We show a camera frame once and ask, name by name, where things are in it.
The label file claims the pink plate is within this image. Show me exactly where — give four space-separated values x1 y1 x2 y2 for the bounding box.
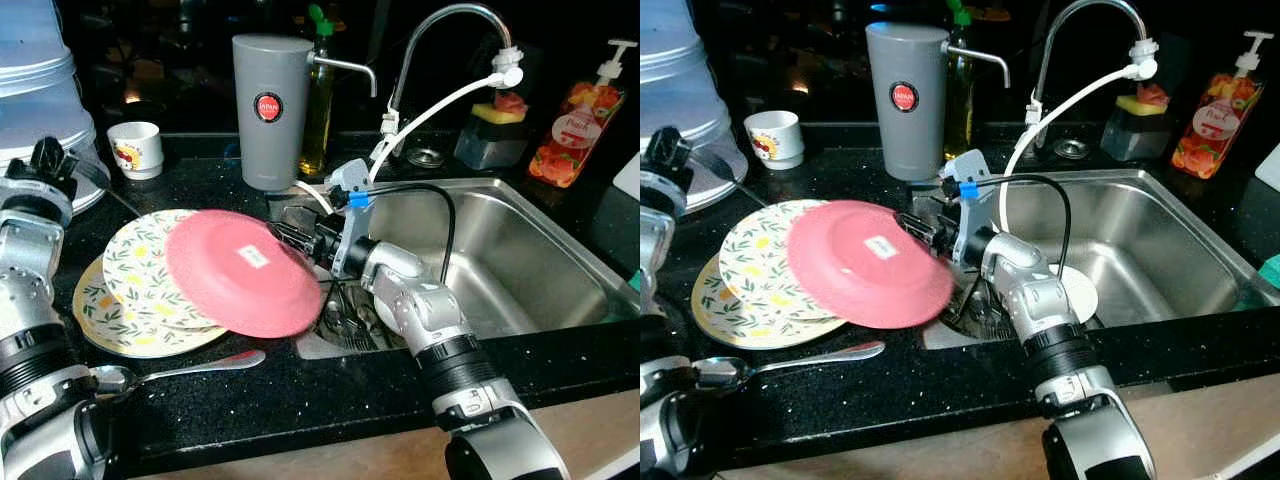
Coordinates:
164 209 326 340
786 200 956 330

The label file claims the yellow-rimmed lemon print plate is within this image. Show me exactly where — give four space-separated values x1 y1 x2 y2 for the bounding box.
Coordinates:
71 254 233 360
690 255 851 351

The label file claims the thin white filter tube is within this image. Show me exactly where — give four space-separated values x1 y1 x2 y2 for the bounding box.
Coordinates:
293 180 336 216

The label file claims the white flat board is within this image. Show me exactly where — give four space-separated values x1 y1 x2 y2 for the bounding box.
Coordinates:
611 148 641 204
1253 140 1280 193

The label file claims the white stacked plastic container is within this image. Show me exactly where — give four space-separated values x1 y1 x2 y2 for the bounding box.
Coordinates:
640 0 749 214
0 0 103 216

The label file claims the steel cutlery piece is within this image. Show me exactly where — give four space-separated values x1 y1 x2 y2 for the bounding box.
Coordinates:
318 285 386 353
950 285 1021 346

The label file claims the small white printed cup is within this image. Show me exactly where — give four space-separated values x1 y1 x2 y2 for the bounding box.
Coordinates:
106 121 165 182
744 109 805 171

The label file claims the orange pump soap bottle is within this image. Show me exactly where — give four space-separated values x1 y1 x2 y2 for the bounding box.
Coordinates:
1170 30 1276 181
527 39 639 190

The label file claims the grey water filter canister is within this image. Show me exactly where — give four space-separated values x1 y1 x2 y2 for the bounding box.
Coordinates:
865 21 1012 183
231 33 379 193

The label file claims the green-capped oil bottle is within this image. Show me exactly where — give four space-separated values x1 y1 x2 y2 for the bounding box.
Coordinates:
298 3 338 181
942 0 976 163

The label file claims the white lemon print plate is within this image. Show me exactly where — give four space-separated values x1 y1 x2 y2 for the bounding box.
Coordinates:
102 208 233 332
717 199 851 323

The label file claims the plain white plate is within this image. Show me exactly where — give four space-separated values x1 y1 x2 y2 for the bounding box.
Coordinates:
1058 264 1101 326

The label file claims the steel spoon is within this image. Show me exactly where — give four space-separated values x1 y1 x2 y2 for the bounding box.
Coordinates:
90 349 268 395
693 341 887 393

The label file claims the yellow and red sponge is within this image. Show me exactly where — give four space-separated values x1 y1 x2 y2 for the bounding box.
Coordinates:
472 90 531 126
1115 82 1171 116

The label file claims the stainless steel sink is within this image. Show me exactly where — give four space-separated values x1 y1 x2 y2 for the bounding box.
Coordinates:
920 168 1280 351
293 177 641 361

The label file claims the dark grey sponge holder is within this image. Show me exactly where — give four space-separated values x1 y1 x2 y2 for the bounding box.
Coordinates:
1100 105 1171 163
453 112 532 171

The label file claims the chrome gooseneck faucet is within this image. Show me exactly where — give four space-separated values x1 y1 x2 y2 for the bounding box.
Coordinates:
383 2 525 156
1028 0 1159 141

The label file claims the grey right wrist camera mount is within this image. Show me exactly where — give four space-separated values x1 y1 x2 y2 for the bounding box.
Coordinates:
328 158 379 281
945 148 996 266

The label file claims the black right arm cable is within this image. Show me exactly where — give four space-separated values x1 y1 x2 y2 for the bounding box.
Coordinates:
372 182 458 289
985 173 1074 281

